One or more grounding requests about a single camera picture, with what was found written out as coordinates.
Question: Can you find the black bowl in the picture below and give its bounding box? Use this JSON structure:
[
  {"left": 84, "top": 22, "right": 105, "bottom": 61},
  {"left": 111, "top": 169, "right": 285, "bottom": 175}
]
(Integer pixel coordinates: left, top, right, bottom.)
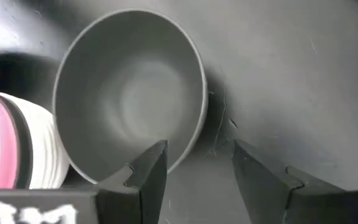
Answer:
[
  {"left": 0, "top": 91, "right": 34, "bottom": 190},
  {"left": 52, "top": 8, "right": 209, "bottom": 185}
]

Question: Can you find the white ribbed bowl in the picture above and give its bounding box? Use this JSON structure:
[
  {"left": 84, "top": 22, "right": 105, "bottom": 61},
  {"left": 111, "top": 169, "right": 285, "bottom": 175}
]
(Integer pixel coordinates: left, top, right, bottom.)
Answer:
[{"left": 0, "top": 91, "right": 71, "bottom": 190}]

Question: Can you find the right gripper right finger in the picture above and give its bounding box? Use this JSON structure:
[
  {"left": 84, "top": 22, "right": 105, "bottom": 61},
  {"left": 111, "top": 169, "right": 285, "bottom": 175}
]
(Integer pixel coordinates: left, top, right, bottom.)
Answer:
[{"left": 232, "top": 138, "right": 346, "bottom": 224}]

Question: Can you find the pink bowl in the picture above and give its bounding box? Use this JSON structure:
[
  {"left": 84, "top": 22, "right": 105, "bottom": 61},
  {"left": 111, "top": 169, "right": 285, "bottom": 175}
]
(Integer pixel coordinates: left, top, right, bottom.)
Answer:
[{"left": 0, "top": 90, "right": 20, "bottom": 190}]

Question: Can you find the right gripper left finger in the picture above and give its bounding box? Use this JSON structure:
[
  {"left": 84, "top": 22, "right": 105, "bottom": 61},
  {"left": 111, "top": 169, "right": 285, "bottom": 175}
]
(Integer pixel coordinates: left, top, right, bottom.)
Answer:
[{"left": 96, "top": 139, "right": 169, "bottom": 224}]

